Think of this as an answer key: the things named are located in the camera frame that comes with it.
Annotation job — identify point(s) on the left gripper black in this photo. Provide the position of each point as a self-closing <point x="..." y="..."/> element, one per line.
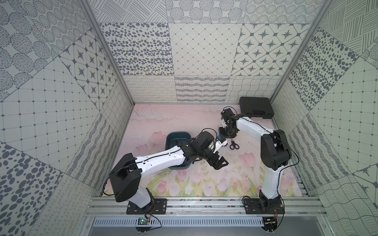
<point x="214" y="158"/>

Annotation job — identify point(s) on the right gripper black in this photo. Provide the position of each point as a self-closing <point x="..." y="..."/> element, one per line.
<point x="220" y="129"/>

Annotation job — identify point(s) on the small dark scissors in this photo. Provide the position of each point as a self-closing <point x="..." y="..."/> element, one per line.
<point x="234" y="145"/>

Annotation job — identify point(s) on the teal plastic storage box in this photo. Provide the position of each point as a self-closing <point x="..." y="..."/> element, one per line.
<point x="172" y="140"/>

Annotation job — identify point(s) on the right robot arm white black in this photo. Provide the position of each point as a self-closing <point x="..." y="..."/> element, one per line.
<point x="274" y="153"/>

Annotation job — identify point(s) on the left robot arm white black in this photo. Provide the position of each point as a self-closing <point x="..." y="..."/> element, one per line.
<point x="126" y="176"/>

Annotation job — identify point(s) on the black plastic tool case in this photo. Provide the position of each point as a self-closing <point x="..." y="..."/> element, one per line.
<point x="259" y="107"/>

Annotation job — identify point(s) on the right black controller board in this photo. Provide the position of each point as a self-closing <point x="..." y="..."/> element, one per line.
<point x="270" y="224"/>

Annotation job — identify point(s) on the left green circuit board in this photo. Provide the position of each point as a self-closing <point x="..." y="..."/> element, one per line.
<point x="143" y="225"/>

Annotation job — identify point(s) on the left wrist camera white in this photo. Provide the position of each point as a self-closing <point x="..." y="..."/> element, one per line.
<point x="219" y="142"/>

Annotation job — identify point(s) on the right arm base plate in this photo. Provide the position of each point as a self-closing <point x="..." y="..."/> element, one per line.
<point x="263" y="206"/>

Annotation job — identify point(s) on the white perforated cable duct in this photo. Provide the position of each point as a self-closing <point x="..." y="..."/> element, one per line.
<point x="244" y="221"/>

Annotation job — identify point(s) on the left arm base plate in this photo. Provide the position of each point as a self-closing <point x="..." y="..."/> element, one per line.
<point x="156" y="207"/>

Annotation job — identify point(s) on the aluminium rail frame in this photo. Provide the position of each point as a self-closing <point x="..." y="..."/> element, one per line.
<point x="205" y="206"/>

